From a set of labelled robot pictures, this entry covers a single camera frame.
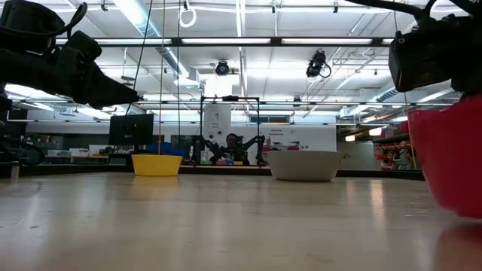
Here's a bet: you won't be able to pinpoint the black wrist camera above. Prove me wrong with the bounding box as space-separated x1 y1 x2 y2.
388 29 453 93
62 29 103 69

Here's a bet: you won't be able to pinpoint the black overhead frame beam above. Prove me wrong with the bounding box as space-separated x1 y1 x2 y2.
55 36 395 48

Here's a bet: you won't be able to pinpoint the black metal frame rig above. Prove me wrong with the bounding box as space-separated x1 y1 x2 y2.
198 95 261 166

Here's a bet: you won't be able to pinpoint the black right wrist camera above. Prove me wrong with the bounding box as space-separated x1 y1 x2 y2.
388 29 453 93

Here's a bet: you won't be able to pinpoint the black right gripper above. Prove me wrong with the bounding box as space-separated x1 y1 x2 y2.
447 14 482 96

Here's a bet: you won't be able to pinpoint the yellow plastic bowl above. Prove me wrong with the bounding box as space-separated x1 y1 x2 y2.
131 153 184 178

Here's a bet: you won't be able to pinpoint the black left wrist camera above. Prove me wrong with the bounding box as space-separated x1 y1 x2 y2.
62 29 103 69

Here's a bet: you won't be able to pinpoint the black table edge rail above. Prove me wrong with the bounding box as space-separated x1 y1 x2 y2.
0 163 426 181

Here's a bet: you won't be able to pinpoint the storage shelf with red items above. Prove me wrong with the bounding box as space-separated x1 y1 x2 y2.
371 132 418 171

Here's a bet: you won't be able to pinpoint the white hanging cable loop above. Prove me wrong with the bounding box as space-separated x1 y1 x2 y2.
178 6 197 29

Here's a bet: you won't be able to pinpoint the thin hanging cable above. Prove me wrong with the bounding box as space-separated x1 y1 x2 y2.
157 0 166 155

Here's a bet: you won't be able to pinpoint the black arm base cables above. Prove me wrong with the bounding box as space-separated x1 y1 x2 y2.
0 133 47 169

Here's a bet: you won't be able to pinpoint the white plastic bowl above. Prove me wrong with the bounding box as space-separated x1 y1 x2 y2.
266 150 343 183

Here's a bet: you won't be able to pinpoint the round black overhead camera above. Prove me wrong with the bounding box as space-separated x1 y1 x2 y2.
215 59 231 77

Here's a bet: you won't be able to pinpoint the person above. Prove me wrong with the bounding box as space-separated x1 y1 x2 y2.
215 132 250 166

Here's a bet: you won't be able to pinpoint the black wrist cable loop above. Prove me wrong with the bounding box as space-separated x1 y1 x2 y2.
44 2 89 38

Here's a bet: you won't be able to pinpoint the black computer monitor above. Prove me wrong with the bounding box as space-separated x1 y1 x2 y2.
108 113 155 147

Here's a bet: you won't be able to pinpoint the black overhead camera with cable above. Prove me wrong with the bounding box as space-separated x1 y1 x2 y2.
305 50 333 81

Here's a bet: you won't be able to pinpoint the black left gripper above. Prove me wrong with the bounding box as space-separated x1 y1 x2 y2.
0 47 141 111

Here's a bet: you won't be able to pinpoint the red plastic bowl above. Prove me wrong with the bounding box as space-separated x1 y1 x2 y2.
407 94 482 220

